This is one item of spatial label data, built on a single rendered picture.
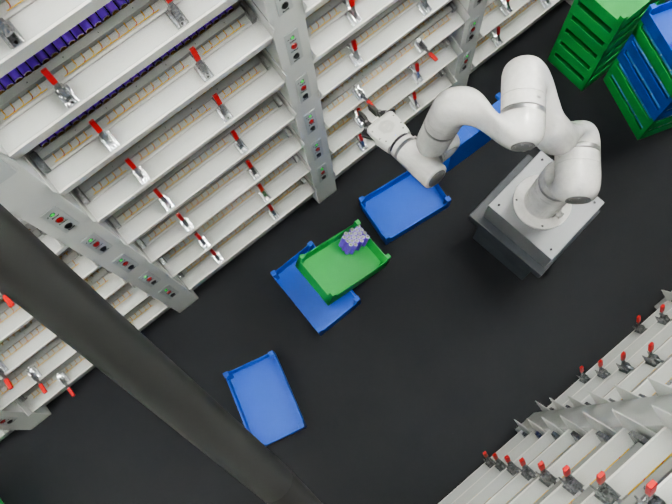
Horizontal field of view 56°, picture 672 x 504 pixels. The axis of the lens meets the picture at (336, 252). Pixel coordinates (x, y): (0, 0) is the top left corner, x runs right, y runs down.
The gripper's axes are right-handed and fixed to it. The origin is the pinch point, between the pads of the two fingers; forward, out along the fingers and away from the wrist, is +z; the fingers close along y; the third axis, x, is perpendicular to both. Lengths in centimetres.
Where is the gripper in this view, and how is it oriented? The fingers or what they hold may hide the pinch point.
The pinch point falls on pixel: (368, 113)
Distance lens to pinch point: 200.5
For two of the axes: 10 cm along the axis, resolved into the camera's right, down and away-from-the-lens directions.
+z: -6.1, -6.8, 4.0
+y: -7.7, 6.2, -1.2
